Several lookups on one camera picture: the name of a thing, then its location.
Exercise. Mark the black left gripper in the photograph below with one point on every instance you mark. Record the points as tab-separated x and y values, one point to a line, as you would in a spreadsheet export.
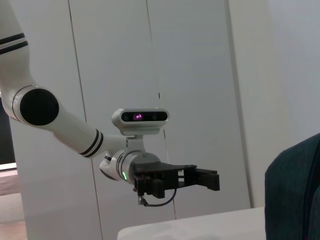
155	175

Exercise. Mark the dark blue insulated lunch bag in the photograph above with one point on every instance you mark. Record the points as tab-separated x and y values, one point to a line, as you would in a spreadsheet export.
295	190

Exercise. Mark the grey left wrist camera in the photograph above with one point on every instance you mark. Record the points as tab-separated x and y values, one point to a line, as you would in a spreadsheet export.
140	117

